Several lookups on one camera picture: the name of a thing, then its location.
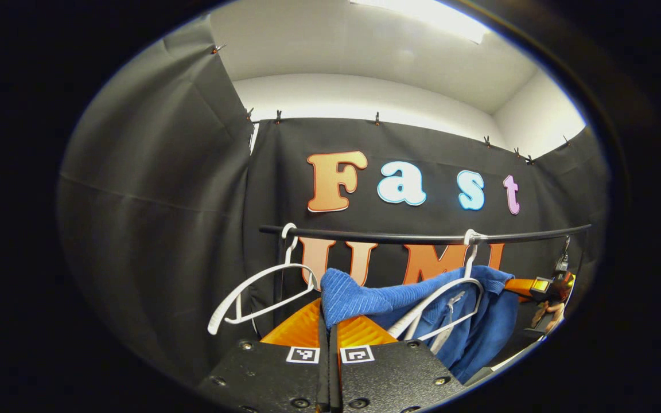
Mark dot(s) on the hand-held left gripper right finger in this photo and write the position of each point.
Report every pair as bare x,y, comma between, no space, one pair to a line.
388,378

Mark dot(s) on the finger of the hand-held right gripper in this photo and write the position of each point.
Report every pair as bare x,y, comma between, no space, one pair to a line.
525,287

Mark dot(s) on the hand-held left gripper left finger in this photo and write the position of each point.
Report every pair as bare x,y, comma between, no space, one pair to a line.
273,378

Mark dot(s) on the white plastic hanger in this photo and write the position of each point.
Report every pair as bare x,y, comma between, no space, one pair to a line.
457,287
256,278

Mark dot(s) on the black metal clothes rack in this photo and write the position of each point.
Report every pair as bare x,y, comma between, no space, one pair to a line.
393,236

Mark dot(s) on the black backdrop cloth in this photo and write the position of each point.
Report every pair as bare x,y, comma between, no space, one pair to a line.
164,201

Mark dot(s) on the row of backdrop clips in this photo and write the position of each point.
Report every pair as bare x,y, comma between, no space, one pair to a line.
277,117

